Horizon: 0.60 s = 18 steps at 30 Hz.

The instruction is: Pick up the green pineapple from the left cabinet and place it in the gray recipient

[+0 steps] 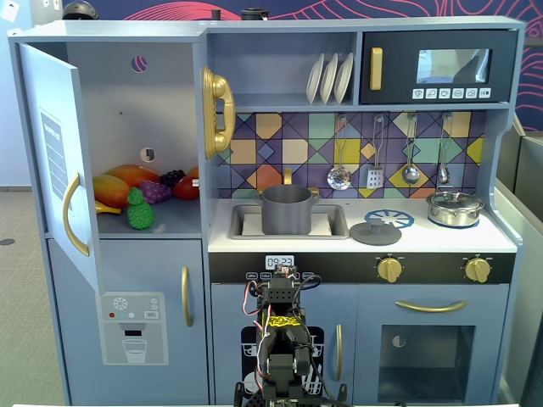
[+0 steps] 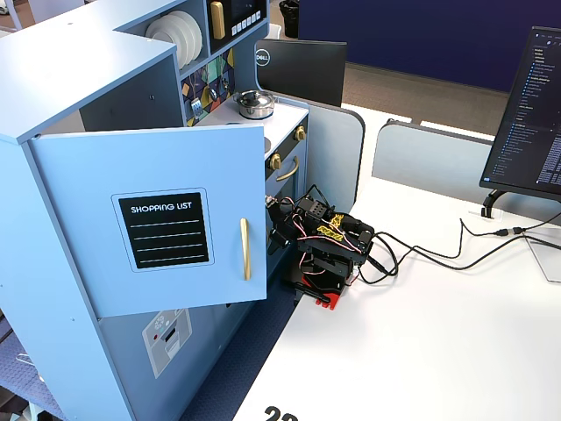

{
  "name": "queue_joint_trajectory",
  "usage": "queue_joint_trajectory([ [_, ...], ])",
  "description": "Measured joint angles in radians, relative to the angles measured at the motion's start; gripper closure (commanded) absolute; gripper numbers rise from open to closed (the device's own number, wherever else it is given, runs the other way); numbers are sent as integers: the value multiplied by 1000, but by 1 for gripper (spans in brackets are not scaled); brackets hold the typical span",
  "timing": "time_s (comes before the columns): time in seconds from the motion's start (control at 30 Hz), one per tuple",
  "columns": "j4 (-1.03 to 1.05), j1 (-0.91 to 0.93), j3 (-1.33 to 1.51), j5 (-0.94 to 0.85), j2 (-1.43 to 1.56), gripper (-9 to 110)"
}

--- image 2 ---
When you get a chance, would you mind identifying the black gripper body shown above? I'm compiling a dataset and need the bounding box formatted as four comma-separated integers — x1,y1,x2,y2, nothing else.
270,202,304,240

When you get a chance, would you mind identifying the black toy microwave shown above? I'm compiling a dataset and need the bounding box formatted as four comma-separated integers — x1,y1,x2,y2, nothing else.
205,0,269,56

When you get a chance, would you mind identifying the black shopping list chalkboard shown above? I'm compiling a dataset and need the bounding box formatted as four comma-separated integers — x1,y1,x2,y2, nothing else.
117,196,208,270

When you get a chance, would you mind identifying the blue toy kitchen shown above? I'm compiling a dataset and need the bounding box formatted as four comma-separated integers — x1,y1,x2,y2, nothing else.
0,0,310,421

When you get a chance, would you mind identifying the gold oven handle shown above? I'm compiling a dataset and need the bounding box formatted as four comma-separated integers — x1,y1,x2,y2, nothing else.
275,155,301,182

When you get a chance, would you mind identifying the steel toy spatula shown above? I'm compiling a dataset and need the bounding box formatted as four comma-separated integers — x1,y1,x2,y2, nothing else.
189,72,203,118

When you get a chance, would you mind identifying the black Dell monitor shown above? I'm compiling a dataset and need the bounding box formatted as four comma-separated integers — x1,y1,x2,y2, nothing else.
255,38,348,109

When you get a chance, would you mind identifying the blue oven door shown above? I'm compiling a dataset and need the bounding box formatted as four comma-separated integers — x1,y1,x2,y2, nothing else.
264,146,309,207

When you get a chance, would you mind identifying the black trash bin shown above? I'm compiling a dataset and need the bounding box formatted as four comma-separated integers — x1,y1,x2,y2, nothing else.
279,0,302,39

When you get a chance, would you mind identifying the gray wide desk divider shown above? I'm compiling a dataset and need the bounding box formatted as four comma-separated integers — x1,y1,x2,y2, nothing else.
371,119,497,206

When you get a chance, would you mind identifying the white toy plate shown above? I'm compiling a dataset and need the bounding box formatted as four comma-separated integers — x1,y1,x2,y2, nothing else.
162,11,197,67
174,10,204,70
146,15,188,63

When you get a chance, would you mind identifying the black cable with connectors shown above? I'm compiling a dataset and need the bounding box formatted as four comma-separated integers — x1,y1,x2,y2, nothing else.
459,218,561,239

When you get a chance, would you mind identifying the long black desk cable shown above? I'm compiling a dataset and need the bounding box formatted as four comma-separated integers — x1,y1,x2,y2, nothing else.
394,234,561,271

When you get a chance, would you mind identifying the steel toy pot with lid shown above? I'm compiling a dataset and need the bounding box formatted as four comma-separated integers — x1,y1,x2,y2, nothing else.
231,89,276,120

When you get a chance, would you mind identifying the gold microwave handle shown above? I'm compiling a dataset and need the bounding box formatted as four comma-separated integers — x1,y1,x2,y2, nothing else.
209,1,227,41

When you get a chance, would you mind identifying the red table clamp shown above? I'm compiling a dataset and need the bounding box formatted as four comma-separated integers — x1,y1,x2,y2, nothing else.
313,292,343,312

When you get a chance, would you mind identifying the blue upper cabinet door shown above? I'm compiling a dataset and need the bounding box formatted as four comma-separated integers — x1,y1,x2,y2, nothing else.
26,124,269,319

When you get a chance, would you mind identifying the steel toy ladle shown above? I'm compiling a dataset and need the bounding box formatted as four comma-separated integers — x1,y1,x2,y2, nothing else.
202,68,220,104

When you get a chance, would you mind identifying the blue lower fridge door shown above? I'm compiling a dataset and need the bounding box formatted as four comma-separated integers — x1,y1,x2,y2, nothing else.
96,301,246,421

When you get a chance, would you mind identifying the black monitor stand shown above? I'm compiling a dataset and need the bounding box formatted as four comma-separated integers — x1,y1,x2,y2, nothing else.
481,187,521,219

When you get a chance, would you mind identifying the gold upper door handle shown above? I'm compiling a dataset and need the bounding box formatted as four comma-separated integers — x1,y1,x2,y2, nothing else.
238,218,253,282

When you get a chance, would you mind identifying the gray rounded desk divider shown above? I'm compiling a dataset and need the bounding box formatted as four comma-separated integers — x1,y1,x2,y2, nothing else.
305,98,367,210

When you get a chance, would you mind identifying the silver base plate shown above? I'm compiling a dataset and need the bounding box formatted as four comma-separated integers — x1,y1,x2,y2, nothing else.
524,234,561,283

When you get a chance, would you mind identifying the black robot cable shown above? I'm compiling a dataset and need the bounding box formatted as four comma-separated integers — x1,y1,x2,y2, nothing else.
350,231,401,286

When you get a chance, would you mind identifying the black monitor showing code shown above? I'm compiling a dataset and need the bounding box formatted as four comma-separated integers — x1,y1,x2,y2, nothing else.
479,25,561,197

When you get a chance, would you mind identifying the dark blue partition panel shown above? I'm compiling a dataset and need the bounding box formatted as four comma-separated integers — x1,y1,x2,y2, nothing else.
297,0,561,94

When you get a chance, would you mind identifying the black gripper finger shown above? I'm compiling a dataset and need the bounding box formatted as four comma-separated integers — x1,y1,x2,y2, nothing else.
267,228,290,257

